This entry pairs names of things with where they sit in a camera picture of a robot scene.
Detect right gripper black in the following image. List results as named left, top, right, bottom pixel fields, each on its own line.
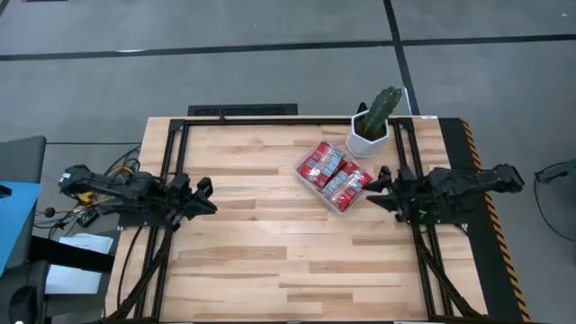
left=364, top=165, right=427, bottom=224

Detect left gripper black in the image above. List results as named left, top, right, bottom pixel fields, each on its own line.
left=166, top=176, right=219, bottom=229

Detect red popcorn bag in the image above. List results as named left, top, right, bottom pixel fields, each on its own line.
left=321, top=161, right=364, bottom=202
left=310, top=151, right=348, bottom=190
left=333, top=171, right=374, bottom=213
left=296, top=142, right=337, bottom=181

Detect white hexagonal planter pot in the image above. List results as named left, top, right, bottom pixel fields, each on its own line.
left=345, top=109, right=391, bottom=158

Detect green cactus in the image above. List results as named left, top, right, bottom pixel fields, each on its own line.
left=362, top=85, right=404, bottom=136

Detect clear plastic basket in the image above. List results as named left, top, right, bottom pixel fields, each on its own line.
left=294, top=139, right=375, bottom=215

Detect black hazard-striped edge strip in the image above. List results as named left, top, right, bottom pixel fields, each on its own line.
left=438, top=117, right=532, bottom=323

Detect black power adapter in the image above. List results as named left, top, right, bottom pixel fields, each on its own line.
left=76, top=209, right=101, bottom=229

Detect white paper sheets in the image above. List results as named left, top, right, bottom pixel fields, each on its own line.
left=43, top=232, right=114, bottom=296

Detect grey chair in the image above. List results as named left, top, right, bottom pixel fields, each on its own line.
left=0, top=134, right=49, bottom=185

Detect blue board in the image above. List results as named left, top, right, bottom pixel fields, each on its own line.
left=0, top=179, right=42, bottom=276

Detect black office chair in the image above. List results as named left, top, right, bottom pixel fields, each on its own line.
left=0, top=259, right=51, bottom=324

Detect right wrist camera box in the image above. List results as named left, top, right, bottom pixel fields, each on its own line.
left=395, top=166, right=419, bottom=193

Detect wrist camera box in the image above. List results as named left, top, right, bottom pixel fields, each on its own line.
left=168, top=173, right=193, bottom=199
left=395, top=166, right=419, bottom=193

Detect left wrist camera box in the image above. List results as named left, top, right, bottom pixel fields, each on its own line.
left=168, top=173, right=193, bottom=199

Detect black aluminium table frame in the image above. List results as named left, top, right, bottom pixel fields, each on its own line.
left=105, top=102, right=487, bottom=323

